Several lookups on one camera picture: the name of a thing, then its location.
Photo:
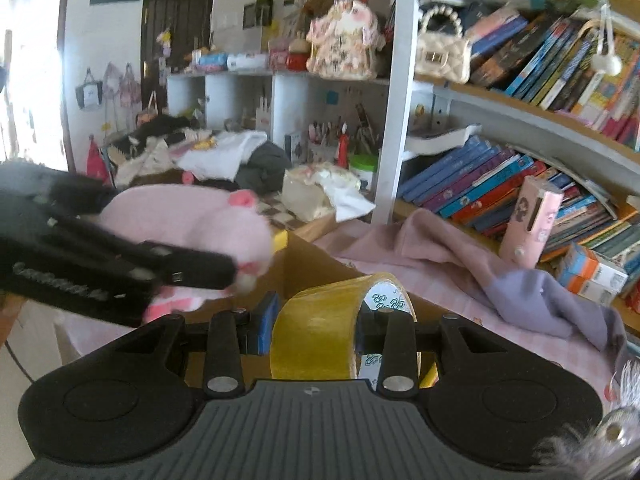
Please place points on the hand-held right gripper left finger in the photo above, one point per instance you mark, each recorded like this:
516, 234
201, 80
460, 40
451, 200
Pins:
268, 327

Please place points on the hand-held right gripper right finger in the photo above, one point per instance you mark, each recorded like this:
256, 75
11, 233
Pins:
386, 332

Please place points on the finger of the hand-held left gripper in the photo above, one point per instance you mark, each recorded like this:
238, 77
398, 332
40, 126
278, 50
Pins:
195, 272
82, 194

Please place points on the yellow tape roll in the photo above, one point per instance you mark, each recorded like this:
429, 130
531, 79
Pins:
315, 332

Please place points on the pink plush toy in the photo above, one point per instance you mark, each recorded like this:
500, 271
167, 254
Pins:
190, 215

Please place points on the yellow cardboard box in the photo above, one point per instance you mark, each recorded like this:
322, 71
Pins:
310, 270

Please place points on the red hanging bag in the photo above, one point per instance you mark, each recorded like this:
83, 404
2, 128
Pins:
97, 162

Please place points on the pink checked tablecloth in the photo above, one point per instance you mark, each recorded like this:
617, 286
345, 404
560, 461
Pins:
450, 300

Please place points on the grey white tote bag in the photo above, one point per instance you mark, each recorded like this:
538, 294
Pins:
89, 92

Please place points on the wooden chessboard box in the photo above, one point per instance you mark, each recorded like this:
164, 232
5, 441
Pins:
280, 215

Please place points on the pink tote bag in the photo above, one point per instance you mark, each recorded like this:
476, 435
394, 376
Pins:
131, 87
112, 85

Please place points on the white cloth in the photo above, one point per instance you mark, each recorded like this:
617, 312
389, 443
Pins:
220, 155

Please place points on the pink and lilac cloth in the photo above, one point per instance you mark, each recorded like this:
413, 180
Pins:
500, 280

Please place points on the dark grey cloth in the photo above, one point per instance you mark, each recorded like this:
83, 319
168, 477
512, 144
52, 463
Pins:
265, 167

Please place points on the cream tissue pack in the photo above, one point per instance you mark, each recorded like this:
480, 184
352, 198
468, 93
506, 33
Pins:
310, 190

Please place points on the green lid white jar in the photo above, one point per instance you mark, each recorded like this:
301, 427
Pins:
363, 170

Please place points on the row of blue spine books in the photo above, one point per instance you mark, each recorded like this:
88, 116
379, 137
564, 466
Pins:
465, 180

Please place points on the desk pen holder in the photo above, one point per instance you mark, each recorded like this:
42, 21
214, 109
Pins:
322, 147

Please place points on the pink cartoon print case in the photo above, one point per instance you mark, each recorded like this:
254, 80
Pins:
530, 222

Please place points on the blue and pink packet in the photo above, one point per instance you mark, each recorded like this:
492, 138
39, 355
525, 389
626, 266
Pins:
212, 59

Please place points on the red figure bottle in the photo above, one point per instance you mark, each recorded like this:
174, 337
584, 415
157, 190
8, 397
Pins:
343, 150

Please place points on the white cubby shelf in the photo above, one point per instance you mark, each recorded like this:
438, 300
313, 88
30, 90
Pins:
290, 100

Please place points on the dark metal door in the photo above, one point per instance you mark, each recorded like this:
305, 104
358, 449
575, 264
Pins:
175, 20

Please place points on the orange and white small box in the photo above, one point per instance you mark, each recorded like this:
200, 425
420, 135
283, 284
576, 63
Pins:
597, 290
580, 262

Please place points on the white tissue box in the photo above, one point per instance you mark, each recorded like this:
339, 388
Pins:
247, 61

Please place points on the stack of thin leaning books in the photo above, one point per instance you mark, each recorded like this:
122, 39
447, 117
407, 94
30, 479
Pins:
590, 220

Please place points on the red round jar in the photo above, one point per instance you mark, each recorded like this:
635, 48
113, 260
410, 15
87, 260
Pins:
297, 61

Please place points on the pink floral plush backpack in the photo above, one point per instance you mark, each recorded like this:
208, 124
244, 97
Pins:
345, 40

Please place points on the cream quilted pearl handbag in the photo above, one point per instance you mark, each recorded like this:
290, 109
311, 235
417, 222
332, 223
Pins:
442, 55

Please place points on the row of tall colourful books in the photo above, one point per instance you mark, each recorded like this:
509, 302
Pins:
555, 60

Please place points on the white frame wooden bookshelf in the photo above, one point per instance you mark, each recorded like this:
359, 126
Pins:
395, 110

